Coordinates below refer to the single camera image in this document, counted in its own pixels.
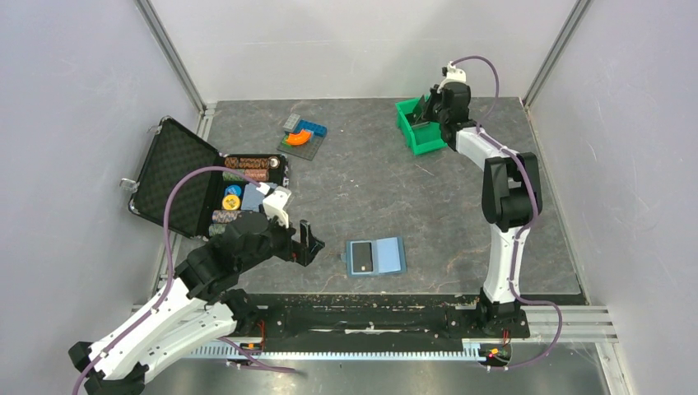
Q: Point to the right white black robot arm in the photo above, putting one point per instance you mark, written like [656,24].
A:
[510,201]

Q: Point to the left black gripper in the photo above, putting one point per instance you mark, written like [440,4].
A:
[301,252]

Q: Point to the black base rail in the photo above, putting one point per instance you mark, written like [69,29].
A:
[377,322]

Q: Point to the bottom poker chip row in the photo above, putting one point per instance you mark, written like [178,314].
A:
[216,229]

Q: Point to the blue lego brick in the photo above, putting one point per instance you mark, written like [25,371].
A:
[315,128]

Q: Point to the yellow poker chip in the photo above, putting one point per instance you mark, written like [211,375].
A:
[231,202]

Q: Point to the right aluminium corner post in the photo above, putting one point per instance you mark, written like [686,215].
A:
[564,36]

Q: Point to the white toothed cable strip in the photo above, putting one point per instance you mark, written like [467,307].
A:
[220,350]

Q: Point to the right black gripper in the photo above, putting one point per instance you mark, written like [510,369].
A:
[437,95]

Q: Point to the black credit card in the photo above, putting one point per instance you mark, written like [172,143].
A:
[361,257]
[417,114]

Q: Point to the top poker chip row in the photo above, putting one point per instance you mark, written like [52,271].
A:
[247,163]

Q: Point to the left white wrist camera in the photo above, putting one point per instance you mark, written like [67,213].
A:
[274,203]

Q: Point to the grey lego brick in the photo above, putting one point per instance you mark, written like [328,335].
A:
[291,123]

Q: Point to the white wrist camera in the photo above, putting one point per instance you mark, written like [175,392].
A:
[452,74]
[274,203]

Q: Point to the green plastic bin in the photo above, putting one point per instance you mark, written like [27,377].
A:
[420,140]

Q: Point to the left aluminium corner post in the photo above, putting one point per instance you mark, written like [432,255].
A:
[159,32]

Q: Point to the grey lego baseplate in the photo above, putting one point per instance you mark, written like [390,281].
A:
[306,152]

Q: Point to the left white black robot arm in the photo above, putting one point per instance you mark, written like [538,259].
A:
[199,302]

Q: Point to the orange curved lego piece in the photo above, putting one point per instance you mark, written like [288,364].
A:
[298,138]

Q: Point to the aluminium corner post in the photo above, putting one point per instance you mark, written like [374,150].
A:
[564,36]
[159,32]

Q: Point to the blue playing card deck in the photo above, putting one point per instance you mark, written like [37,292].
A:
[252,199]

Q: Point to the blue leather card holder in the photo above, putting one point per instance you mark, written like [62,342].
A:
[389,257]

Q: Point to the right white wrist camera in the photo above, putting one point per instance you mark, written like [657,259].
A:
[452,74]

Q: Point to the black object in bin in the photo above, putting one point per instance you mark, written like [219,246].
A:
[417,125]

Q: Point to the poker chip row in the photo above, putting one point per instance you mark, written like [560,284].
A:
[259,175]
[247,163]
[216,229]
[224,216]

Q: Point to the blue poker chip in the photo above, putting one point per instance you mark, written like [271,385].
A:
[233,189]

